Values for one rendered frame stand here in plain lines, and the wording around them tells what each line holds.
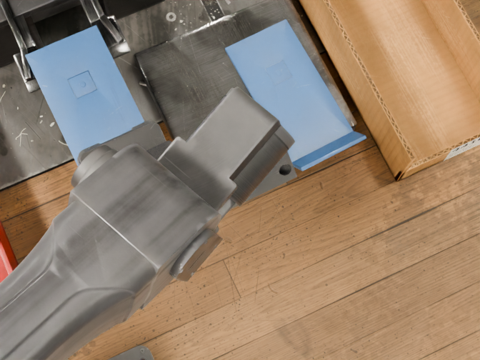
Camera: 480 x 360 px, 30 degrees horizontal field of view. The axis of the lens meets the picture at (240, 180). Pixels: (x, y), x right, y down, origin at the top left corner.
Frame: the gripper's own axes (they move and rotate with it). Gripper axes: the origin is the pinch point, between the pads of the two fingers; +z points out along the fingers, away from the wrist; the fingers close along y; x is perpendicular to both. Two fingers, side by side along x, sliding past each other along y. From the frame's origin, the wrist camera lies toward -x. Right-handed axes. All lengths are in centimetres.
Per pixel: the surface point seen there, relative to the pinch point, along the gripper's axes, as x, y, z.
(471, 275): -26.1, -22.7, -2.3
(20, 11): 1.8, 15.5, 11.8
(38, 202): 7.8, -1.7, 11.5
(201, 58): -12.6, 4.6, 12.3
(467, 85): -35.7, -7.9, 5.8
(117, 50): -4.6, 9.1, 7.9
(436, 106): -31.7, -8.4, 5.6
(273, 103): -16.7, -1.7, 7.9
